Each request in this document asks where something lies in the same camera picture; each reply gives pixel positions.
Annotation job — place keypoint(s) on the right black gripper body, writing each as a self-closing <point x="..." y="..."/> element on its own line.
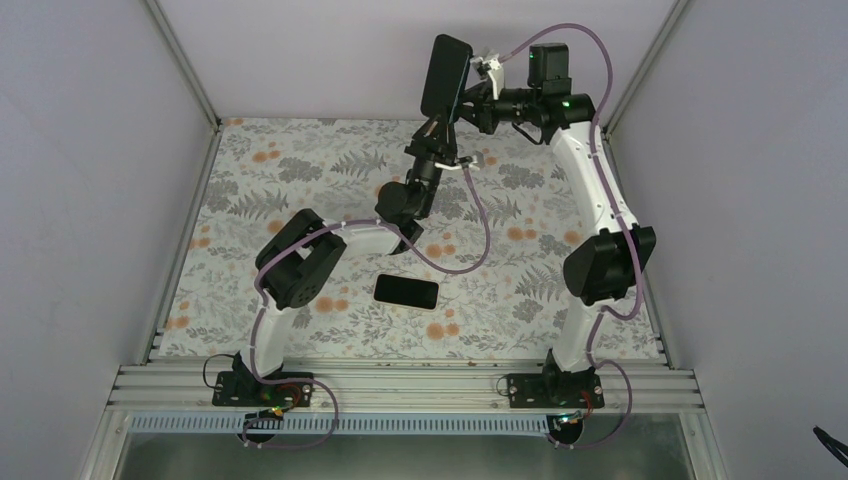
<point x="488" y="122"/>

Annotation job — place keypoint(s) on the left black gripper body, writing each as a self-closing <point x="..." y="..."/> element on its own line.
<point x="421" y="150"/>

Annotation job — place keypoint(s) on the black phone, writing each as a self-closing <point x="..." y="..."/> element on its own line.
<point x="446" y="77"/>

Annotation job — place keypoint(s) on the phone with pink case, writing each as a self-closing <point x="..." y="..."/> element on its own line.
<point x="406" y="292"/>

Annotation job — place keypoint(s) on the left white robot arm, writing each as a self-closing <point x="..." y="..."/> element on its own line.
<point x="294" y="266"/>

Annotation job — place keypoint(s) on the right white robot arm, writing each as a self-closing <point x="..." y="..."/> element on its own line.
<point x="615" y="248"/>

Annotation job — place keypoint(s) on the floral patterned table mat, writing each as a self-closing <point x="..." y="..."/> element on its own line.
<point x="495" y="247"/>

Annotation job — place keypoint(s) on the black object at edge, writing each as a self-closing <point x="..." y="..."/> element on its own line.
<point x="835" y="447"/>

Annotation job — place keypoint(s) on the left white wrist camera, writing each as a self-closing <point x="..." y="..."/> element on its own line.
<point x="471" y="162"/>

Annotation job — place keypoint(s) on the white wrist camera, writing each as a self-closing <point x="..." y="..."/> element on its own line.
<point x="471" y="162"/>
<point x="489" y="68"/>

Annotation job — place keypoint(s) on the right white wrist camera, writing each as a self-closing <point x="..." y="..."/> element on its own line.
<point x="489" y="68"/>

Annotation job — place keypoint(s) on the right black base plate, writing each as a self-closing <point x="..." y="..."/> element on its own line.
<point x="567" y="391"/>

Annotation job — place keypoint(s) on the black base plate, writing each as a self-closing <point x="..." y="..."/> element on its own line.
<point x="567" y="391"/>
<point x="233" y="391"/>

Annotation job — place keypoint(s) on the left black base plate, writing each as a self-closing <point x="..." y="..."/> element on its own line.
<point x="233" y="391"/>

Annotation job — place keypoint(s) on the grey slotted cable duct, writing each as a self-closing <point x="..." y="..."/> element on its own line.
<point x="346" y="424"/>

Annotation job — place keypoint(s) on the aluminium rail frame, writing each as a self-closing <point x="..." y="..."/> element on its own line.
<point x="440" y="387"/>

